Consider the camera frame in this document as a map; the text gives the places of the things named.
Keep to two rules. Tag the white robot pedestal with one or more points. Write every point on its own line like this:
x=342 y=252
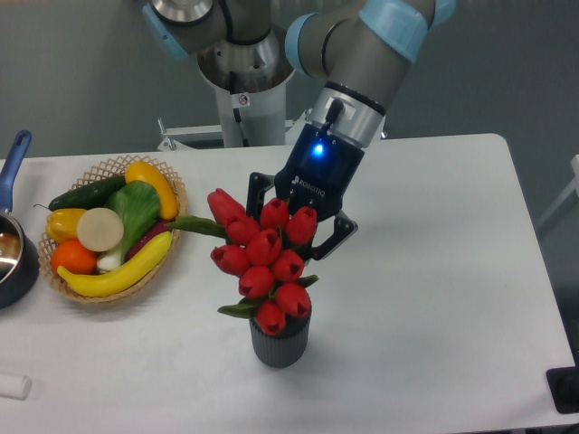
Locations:
x=245 y=119

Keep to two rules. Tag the green cucumber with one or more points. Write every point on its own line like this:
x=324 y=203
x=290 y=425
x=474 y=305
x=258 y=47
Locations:
x=87 y=196

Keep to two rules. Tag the beige round disc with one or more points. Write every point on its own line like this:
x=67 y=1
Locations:
x=100 y=229

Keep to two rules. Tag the black device table corner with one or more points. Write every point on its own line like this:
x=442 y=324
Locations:
x=563 y=385

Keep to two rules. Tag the yellow squash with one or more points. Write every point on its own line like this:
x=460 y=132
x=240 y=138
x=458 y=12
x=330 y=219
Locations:
x=149 y=174

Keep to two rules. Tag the purple eggplant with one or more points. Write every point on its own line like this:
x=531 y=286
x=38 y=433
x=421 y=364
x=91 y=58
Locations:
x=157 y=228

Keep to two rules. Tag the orange fruit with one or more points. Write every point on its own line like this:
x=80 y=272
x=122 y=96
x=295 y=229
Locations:
x=74 y=257

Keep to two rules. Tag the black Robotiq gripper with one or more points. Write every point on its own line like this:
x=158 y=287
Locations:
x=317 y=173

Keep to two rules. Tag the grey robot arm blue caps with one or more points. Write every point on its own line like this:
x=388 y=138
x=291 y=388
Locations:
x=361 y=51

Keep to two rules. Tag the dark pot blue handle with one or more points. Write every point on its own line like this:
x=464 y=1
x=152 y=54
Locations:
x=19 y=258

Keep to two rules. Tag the green bok choy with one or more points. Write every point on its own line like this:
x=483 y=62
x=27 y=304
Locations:
x=137 y=205

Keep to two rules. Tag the white cylinder object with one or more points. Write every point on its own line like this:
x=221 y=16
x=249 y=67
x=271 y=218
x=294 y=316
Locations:
x=15 y=386

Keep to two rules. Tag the red tulip bouquet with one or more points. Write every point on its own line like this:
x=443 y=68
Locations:
x=265 y=253

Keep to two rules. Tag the yellow banana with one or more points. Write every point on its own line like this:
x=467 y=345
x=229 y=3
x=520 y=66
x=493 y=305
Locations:
x=125 y=276

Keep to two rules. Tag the yellow bell pepper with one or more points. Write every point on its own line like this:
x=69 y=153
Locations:
x=61 y=225

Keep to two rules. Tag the dark grey ribbed vase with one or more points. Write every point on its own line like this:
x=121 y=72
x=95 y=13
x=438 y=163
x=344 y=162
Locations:
x=283 y=350

